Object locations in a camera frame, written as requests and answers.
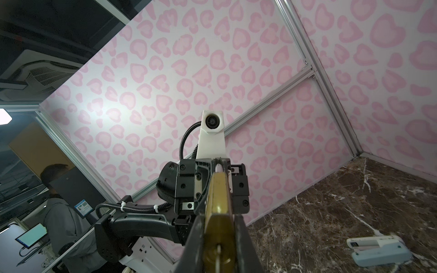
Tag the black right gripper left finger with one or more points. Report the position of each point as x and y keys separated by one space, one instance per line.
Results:
x=192 y=259

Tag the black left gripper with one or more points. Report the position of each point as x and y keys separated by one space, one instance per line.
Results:
x=192 y=183

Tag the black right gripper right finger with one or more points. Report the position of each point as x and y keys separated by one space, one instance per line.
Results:
x=247 y=260

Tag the brass padlock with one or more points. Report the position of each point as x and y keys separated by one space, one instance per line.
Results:
x=219 y=250

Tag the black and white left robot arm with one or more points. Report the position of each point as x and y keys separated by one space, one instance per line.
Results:
x=120 y=225

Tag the white stapler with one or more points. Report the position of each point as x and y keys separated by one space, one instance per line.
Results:
x=377 y=251

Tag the person in grey shirt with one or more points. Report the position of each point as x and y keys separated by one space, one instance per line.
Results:
x=64 y=227

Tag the computer monitor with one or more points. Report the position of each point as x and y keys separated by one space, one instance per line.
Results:
x=32 y=236

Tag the ceiling air conditioner unit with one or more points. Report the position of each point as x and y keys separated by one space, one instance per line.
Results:
x=33 y=76

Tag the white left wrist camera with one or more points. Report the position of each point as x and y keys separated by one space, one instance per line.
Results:
x=211 y=142

